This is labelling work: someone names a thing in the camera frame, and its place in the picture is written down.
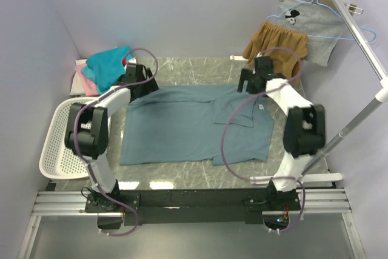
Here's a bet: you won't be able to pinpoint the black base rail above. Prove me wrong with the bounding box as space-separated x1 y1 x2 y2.
84 187 306 236

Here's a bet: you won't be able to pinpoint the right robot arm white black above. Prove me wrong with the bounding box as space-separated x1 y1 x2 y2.
238 56 326 210

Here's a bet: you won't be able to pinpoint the teal folded t shirt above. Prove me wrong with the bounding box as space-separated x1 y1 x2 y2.
81 46 130 94

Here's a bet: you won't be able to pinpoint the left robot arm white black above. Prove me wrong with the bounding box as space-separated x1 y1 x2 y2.
64 64 159 212

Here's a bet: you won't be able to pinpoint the grey panda shirt hanging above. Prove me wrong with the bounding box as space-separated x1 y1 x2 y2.
276 0 346 67

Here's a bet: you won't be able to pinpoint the metal clothes rack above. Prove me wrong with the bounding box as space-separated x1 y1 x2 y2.
303 0 387 188

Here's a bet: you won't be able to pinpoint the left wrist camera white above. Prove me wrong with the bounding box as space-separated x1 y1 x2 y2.
122 57 137 66

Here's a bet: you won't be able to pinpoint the white plastic laundry basket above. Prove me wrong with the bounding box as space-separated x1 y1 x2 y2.
39 97 93 180

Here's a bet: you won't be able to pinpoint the grey-blue t shirt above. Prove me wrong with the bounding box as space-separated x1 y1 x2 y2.
120 84 274 166

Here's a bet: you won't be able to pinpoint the pink folded t shirt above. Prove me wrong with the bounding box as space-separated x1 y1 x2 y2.
76 63 100 96

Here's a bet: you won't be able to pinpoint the white folded t shirt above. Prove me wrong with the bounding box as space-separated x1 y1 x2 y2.
70 59 86 96

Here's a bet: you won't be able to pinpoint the aluminium frame rail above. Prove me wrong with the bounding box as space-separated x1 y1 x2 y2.
31 189 352 217

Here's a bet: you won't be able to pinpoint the brown shorts hanging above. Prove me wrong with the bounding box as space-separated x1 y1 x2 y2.
242 21 308 84

